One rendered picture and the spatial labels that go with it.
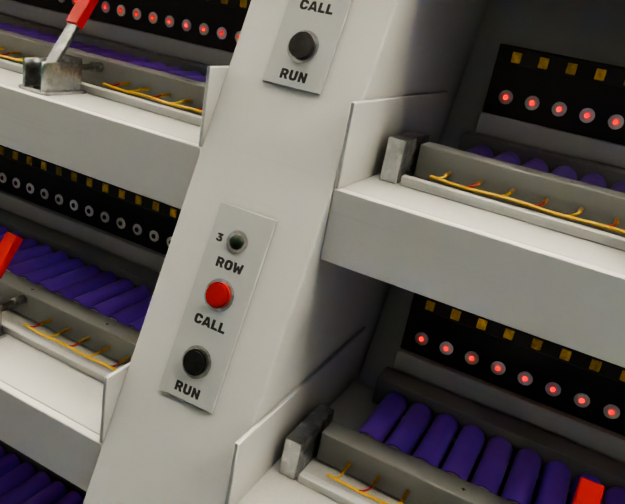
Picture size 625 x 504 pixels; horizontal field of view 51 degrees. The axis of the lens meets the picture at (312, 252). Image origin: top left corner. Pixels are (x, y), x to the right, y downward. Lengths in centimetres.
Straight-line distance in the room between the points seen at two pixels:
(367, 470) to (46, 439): 22
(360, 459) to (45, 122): 32
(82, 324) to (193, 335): 16
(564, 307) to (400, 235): 9
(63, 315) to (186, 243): 17
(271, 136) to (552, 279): 18
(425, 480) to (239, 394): 13
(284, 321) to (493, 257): 12
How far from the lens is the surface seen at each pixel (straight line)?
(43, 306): 57
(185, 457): 42
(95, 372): 51
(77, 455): 48
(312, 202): 38
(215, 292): 39
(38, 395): 50
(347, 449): 44
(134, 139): 45
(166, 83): 53
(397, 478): 44
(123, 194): 64
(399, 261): 37
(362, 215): 37
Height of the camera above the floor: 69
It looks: 2 degrees down
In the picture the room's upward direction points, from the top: 19 degrees clockwise
